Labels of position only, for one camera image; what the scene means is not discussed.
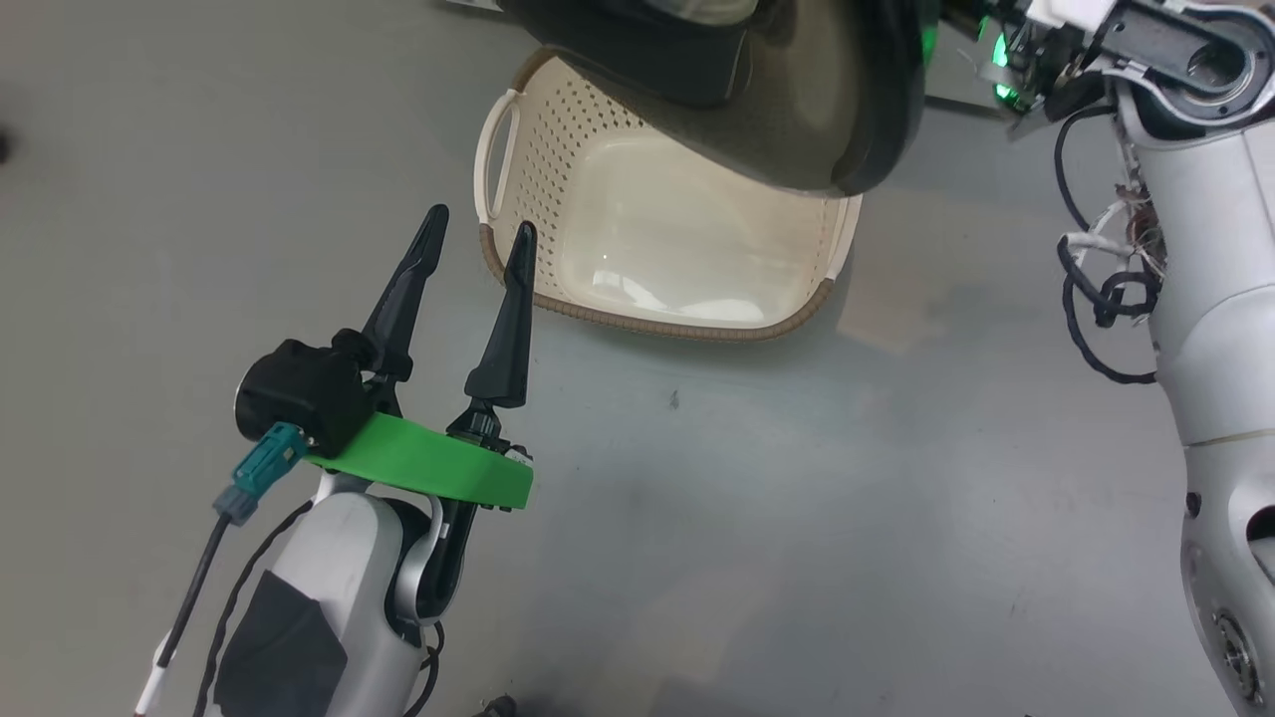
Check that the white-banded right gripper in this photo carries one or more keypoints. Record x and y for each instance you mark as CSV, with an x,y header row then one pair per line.
x,y
1046,50

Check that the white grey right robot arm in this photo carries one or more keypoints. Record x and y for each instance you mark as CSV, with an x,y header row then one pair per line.
x,y
1210,299

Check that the black-rimmed glass washer door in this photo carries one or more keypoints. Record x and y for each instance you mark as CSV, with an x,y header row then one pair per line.
x,y
797,90

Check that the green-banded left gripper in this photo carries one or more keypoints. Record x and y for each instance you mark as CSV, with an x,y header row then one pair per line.
x,y
428,463

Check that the cream perforated laundry basket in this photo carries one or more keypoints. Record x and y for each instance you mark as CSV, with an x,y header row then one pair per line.
x,y
677,229

